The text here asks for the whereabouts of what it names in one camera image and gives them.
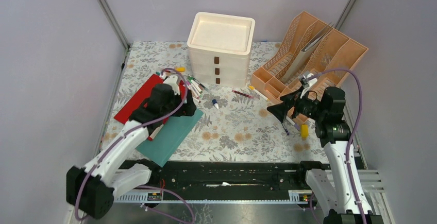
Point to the green capped marker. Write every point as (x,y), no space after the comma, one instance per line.
(201,87)

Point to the dark red pen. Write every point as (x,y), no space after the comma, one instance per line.
(243,94)

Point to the teal folder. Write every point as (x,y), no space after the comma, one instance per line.
(174,131)

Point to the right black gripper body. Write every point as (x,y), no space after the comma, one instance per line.
(308,107)

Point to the red folder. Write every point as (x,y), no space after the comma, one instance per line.
(136,99)

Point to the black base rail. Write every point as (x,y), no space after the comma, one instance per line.
(229,181)

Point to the white three-drawer organizer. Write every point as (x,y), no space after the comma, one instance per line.
(219,48)

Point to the dark blue pen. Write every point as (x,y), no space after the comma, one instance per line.
(285,128)

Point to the yellow eraser block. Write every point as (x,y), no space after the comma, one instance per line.
(304,131)

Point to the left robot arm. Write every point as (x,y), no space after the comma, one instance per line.
(92,189)

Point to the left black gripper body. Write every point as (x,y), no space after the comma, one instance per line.
(186,109)

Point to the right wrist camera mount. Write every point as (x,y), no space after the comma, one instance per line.
(307,80)

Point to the yellow capped white marker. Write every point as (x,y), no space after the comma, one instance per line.
(260,95)

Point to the floral table mat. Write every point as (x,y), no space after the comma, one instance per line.
(240,130)

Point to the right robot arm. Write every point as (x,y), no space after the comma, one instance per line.
(343,200)

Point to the purple capped white marker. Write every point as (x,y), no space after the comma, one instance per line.
(297,126)

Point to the beige folder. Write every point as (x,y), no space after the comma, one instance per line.
(305,49)

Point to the orange plastic file rack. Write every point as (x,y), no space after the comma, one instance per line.
(335,50)

